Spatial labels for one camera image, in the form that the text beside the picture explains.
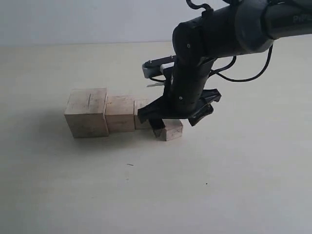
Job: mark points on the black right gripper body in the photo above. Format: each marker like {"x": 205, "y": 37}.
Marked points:
{"x": 184, "y": 96}

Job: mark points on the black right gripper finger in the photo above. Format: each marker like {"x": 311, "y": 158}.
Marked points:
{"x": 157, "y": 126}

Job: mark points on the smallest wooden cube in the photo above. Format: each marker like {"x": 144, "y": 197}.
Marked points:
{"x": 173, "y": 128}

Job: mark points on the third largest wooden cube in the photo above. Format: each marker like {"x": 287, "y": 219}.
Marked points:
{"x": 138, "y": 104}

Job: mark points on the second largest wooden cube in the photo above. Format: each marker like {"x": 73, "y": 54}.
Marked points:
{"x": 120, "y": 114}

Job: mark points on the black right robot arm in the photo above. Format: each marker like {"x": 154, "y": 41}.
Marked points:
{"x": 242, "y": 27}

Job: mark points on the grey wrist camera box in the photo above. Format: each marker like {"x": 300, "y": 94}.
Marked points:
{"x": 155, "y": 68}

